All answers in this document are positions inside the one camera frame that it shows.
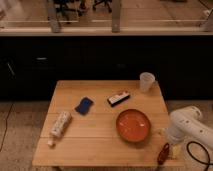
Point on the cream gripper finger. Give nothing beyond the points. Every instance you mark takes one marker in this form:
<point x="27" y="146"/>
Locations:
<point x="175" y="151"/>

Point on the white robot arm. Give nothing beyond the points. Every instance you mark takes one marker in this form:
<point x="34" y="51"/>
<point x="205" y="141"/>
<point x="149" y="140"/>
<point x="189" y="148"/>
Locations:
<point x="187" y="121"/>

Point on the black white board eraser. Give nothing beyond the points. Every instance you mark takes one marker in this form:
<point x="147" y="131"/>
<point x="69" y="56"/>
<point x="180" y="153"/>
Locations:
<point x="118" y="98"/>

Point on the blue sponge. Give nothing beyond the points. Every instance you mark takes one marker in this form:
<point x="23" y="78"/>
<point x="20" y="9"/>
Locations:
<point x="84" y="106"/>

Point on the orange ceramic bowl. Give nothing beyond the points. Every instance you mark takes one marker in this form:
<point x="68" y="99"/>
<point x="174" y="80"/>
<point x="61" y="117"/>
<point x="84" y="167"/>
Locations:
<point x="133" y="125"/>

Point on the wooden table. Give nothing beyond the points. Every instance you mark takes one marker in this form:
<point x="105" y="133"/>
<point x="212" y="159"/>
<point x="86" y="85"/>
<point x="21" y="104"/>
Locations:
<point x="91" y="139"/>

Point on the translucent plastic cup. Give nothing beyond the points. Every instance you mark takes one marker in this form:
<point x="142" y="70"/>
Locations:
<point x="146" y="81"/>

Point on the dark cabinet counter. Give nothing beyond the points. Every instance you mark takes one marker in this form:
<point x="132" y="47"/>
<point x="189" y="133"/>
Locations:
<point x="31" y="65"/>

